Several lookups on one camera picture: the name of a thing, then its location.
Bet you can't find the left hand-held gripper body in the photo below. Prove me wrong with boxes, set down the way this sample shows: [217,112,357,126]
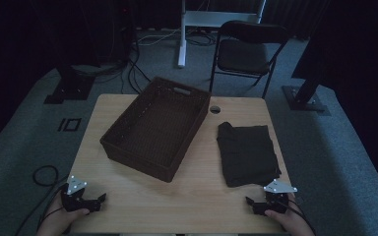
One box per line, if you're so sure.
[61,175,96,212]

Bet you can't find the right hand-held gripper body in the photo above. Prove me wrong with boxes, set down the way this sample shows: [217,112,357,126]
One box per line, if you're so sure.
[263,179,298,214]

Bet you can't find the dark cloth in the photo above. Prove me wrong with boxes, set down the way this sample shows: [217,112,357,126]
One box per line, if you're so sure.
[216,121,283,189]

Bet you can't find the dark brown woven basket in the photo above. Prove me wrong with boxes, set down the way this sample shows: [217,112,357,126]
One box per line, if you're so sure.
[99,76,213,184]

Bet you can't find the person's right hand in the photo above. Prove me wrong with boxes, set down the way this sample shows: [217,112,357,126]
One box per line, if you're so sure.
[264,194,316,236]

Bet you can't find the person's left hand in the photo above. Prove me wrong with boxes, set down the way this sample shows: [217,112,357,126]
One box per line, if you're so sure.
[36,196,91,236]

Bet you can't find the black metal stand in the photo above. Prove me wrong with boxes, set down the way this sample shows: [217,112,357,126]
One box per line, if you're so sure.
[43,0,96,105]
[282,0,332,117]

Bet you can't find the black folding chair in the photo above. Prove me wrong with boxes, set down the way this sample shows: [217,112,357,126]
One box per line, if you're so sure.
[208,20,290,100]

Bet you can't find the right hand-held gripper cable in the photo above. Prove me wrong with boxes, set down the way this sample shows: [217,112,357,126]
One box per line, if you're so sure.
[285,198,317,236]

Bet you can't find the hand-held gripper cable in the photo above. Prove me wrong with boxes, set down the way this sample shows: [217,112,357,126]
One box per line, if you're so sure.
[14,182,71,236]
[285,198,317,236]

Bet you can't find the left hand-held gripper cable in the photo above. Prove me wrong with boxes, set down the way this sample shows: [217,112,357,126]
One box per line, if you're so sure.
[14,182,71,236]

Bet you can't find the black looped floor cable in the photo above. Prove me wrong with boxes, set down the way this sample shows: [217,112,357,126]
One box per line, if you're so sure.
[31,164,60,188]

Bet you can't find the black floor cables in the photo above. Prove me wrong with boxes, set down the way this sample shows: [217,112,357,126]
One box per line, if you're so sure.
[120,45,153,95]

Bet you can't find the white floor cables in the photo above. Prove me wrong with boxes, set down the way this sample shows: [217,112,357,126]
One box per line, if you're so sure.
[137,29,182,46]

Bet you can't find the white metal desk frame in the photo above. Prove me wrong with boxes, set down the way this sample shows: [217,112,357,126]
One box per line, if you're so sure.
[177,0,268,69]

